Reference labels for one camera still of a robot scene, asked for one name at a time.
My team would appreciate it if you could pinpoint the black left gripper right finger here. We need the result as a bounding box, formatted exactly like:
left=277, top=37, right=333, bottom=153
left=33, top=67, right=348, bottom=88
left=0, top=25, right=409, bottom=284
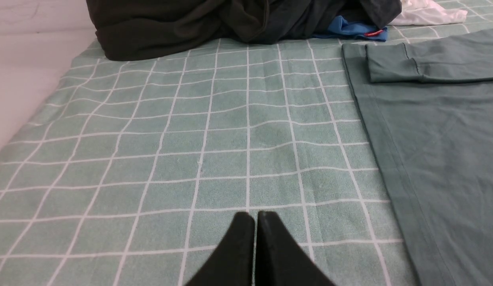
left=256, top=211, right=334, bottom=286

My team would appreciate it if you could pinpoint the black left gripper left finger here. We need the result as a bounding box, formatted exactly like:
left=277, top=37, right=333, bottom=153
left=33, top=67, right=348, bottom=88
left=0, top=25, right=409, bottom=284
left=186, top=212, right=255, bottom=286

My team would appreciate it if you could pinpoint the green long-sleeve top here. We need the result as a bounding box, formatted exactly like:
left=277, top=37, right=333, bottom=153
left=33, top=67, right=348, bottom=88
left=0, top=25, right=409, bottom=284
left=341, top=28, right=493, bottom=286

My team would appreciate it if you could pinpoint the green checked tablecloth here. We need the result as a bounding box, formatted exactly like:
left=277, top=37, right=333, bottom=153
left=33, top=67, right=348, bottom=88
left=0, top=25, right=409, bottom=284
left=0, top=0, right=493, bottom=286

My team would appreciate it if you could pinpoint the blue garment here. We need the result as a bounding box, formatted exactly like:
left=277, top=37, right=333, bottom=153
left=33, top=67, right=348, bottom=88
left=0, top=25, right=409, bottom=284
left=312, top=16, right=388, bottom=42

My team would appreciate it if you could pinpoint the dark olive garment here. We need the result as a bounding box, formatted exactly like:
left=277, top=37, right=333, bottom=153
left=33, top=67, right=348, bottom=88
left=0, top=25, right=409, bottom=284
left=86, top=0, right=269, bottom=62

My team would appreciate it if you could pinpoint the white garment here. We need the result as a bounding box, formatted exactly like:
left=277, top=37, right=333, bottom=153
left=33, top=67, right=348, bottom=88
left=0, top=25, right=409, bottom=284
left=389, top=0, right=468, bottom=26

